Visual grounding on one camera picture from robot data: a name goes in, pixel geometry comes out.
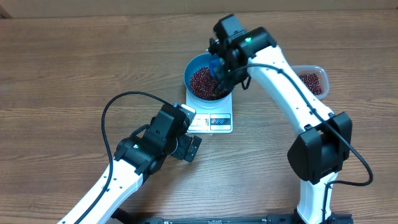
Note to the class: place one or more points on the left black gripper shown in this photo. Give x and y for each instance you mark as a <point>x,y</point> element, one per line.
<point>181,152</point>

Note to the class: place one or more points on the blue metal bowl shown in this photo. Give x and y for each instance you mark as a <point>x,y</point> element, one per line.
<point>194,65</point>

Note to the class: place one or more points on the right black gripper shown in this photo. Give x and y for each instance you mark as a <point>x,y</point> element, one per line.
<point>223,73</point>

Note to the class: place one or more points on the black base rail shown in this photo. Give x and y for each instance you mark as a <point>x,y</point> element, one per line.
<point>125,217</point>

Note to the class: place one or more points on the red beans in bowl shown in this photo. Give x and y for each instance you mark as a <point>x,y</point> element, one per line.
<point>204,86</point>

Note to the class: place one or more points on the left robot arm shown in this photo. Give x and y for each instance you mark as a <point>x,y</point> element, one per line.
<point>136,158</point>

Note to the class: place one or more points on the clear plastic food container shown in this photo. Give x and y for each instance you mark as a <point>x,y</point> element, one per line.
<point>301,69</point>

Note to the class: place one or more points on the blue plastic measuring scoop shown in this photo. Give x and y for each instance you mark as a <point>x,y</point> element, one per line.
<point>214,65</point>

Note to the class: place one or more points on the white digital kitchen scale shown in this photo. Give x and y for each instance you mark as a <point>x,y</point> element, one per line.
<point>212,117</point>

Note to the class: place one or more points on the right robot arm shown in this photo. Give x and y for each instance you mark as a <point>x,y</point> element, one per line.
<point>322,137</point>

